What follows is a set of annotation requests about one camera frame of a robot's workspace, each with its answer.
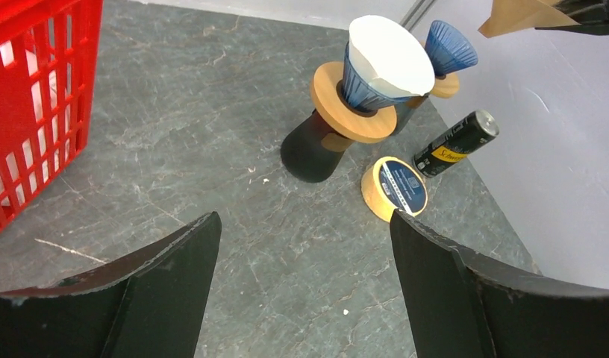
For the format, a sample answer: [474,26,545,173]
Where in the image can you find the brown paper coffee filter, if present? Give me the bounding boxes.
[478,0,578,38]

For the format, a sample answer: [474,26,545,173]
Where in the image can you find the wooden dripper ring holder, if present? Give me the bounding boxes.
[310,61,397,144]

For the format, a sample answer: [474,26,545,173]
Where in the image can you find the masking tape roll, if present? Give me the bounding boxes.
[360,156,428,222]

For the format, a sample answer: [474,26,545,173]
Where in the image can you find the red plastic shopping basket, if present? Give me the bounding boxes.
[0,1,103,233]

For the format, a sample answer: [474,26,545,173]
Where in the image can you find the black drink can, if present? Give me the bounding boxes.
[413,110,499,178]

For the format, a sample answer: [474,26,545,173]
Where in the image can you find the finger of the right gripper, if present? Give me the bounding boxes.
[535,0,609,36]

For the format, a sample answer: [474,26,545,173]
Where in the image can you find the white paper coffee filter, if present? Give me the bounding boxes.
[349,15,435,98]

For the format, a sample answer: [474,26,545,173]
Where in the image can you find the blue glass dripper cone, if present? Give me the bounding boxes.
[338,43,413,113]

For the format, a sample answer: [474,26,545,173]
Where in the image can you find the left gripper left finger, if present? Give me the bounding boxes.
[0,212,222,357]

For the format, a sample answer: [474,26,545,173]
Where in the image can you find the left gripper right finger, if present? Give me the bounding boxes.
[390,210,609,357]

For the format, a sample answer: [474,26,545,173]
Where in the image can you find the grey glass carafe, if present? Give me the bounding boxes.
[391,94,429,136]

